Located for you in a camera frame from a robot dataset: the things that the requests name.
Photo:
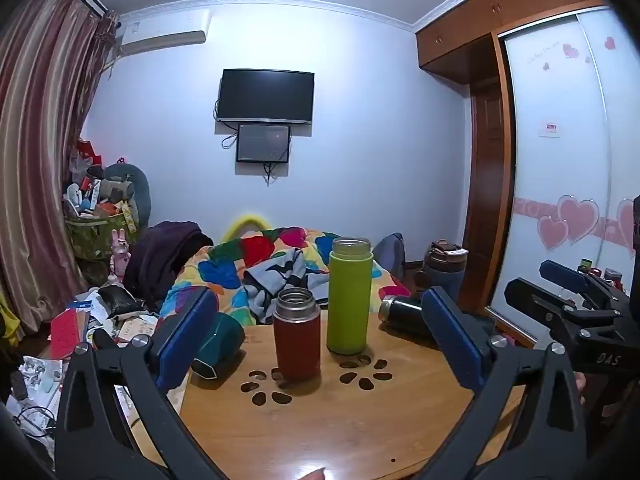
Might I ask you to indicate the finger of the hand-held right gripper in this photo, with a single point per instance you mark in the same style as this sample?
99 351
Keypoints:
530 296
562 274

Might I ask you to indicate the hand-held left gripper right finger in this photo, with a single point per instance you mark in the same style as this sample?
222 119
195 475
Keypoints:
452 340

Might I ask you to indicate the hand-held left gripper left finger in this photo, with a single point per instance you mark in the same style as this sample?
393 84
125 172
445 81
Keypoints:
184 342

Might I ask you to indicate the dark teal cup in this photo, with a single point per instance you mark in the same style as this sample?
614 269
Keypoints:
220 345

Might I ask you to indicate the black insulated cup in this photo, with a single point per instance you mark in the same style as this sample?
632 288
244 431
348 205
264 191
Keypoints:
402 312

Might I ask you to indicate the green insulated cup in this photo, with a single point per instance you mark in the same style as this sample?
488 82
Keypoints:
349 305

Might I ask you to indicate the red insulated cup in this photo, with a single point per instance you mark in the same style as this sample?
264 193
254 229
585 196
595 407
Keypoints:
296 340

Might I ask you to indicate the large grey bottle brown lid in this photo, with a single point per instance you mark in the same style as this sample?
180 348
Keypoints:
446 270

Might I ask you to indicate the black pouch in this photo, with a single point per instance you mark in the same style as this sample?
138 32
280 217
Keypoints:
119 302

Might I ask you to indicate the colourful patterned blanket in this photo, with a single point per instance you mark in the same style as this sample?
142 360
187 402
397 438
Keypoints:
225 272

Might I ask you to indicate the dark purple clothing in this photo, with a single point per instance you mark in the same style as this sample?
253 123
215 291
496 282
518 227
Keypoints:
160 257

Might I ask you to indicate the grey backpack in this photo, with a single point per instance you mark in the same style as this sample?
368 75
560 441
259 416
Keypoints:
390 256

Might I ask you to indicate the wooden wardrobe with heart door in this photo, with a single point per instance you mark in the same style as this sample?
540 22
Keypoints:
550 170

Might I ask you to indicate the pink rabbit toy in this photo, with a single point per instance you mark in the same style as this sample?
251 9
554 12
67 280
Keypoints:
120 255

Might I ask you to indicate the grey patterned cloth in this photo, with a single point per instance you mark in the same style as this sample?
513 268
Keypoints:
280 280

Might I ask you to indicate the red book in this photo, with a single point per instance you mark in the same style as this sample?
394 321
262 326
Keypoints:
69 335

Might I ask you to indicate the green basket of clutter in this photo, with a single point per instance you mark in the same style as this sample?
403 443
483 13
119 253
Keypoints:
92 237

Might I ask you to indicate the white label sticker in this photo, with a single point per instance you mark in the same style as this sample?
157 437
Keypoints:
549 129

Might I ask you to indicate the grey plush toy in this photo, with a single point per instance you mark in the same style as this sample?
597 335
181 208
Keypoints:
135 185

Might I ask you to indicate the red bag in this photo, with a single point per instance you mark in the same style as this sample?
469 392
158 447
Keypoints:
86 152

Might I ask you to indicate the striped red curtain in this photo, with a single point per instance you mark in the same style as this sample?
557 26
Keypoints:
37 160

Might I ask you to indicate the white air conditioner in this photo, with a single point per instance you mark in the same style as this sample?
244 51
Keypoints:
162 35

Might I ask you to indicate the small black wall monitor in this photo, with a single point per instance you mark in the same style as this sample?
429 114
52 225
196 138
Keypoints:
263 143

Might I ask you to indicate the wall-mounted black television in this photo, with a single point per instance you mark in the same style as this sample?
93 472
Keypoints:
266 96

